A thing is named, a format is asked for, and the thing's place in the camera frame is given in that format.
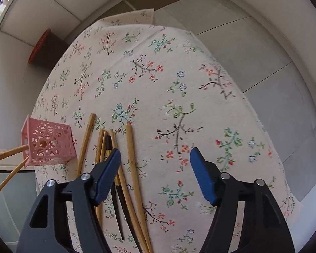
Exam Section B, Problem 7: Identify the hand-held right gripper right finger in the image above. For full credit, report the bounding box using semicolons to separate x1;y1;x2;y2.
190;148;295;253

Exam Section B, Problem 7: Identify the black chopstick with gold band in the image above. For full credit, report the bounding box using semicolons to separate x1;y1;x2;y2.
114;179;143;253
105;135;125;241

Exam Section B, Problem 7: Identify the pink perforated utensil holder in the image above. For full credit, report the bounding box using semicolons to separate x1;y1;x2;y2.
21;114;77;166

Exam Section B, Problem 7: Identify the dark stool with orange rim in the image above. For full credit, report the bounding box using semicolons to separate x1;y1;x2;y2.
28;28;66;71

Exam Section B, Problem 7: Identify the beige side table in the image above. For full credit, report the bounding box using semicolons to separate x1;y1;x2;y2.
0;163;37;174

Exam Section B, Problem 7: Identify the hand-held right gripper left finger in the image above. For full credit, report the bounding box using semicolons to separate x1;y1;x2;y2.
16;148;121;253

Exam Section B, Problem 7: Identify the floral tablecloth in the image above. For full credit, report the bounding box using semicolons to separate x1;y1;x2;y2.
32;8;297;253

